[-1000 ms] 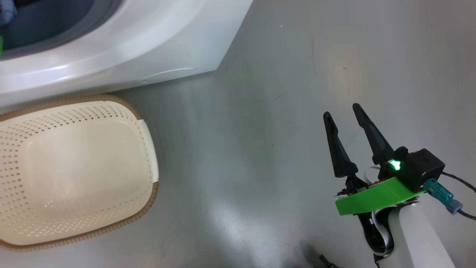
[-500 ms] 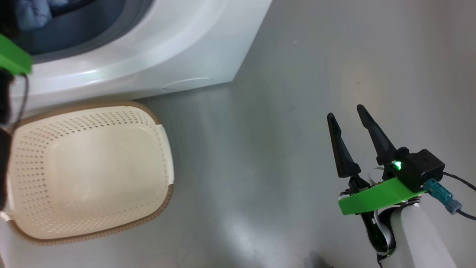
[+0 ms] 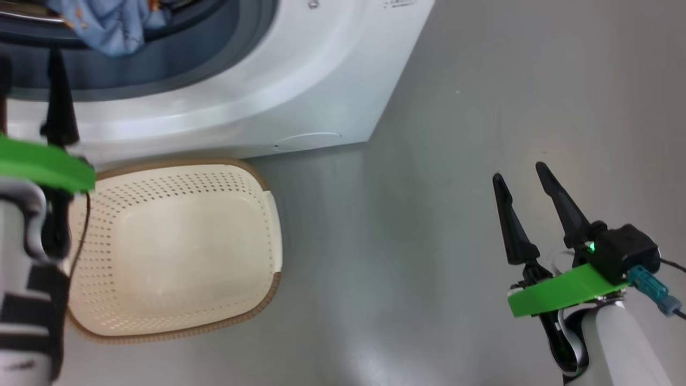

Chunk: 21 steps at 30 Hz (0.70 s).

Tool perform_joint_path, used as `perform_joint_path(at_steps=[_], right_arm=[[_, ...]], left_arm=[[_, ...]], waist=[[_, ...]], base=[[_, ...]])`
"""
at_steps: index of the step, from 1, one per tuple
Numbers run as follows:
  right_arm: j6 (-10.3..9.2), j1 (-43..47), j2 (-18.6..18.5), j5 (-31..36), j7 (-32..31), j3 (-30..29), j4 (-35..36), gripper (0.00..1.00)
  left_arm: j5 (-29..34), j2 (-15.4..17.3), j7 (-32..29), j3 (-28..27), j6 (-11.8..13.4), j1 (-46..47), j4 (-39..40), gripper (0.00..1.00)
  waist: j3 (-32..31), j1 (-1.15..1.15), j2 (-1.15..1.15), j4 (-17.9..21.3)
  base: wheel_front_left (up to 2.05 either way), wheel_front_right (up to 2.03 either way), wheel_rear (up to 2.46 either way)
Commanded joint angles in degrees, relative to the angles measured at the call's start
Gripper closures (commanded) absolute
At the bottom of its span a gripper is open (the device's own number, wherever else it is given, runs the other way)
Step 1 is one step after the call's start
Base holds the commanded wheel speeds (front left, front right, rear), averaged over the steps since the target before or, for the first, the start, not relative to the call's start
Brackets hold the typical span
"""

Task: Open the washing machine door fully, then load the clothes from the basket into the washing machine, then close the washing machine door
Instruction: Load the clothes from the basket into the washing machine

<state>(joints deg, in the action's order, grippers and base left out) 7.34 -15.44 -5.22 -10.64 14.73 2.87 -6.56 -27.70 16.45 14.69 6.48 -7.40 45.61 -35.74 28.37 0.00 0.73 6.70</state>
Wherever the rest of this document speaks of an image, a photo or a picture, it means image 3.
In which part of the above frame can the round white filter cover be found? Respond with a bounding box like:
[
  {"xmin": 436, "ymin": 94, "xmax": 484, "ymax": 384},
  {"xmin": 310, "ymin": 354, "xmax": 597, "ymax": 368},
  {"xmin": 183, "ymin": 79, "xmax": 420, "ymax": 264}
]
[{"xmin": 272, "ymin": 132, "xmax": 342, "ymax": 152}]

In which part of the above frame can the teal right camera connector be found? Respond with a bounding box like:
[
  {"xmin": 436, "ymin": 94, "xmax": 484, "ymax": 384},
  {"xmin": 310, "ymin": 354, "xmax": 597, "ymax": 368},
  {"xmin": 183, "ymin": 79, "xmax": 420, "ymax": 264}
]
[{"xmin": 627, "ymin": 265, "xmax": 684, "ymax": 317}]

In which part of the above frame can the blue cartoon print garment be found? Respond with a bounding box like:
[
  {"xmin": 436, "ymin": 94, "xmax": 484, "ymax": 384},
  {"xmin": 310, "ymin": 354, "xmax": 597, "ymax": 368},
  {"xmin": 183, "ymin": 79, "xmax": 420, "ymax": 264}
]
[{"xmin": 46, "ymin": 0, "xmax": 173, "ymax": 58}]

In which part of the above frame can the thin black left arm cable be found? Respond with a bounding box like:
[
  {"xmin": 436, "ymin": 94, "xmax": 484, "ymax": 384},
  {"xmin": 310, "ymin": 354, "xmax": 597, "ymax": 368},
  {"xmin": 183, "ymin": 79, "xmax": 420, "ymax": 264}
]
[{"xmin": 69, "ymin": 192, "xmax": 92, "ymax": 279}]

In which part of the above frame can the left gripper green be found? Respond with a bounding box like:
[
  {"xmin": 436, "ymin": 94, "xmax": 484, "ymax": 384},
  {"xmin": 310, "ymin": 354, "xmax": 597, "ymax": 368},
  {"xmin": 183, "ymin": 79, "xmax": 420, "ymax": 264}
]
[{"xmin": 0, "ymin": 47, "xmax": 97, "ymax": 194}]

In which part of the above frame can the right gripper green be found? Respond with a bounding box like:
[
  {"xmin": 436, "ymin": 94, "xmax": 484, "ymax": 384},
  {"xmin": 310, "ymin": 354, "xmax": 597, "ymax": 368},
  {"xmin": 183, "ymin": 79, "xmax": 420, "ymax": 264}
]
[{"xmin": 492, "ymin": 162, "xmax": 630, "ymax": 318}]

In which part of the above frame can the white front-load washing machine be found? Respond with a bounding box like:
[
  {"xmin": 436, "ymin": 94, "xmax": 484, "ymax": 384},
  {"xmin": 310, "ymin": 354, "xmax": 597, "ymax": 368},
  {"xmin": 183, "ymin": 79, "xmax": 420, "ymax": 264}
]
[{"xmin": 0, "ymin": 0, "xmax": 436, "ymax": 167}]

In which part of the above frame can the cream perforated laundry basket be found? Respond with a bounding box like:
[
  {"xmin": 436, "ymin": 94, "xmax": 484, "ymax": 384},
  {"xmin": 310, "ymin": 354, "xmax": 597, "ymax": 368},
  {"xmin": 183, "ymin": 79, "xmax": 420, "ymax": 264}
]
[{"xmin": 64, "ymin": 157, "xmax": 283, "ymax": 345}]

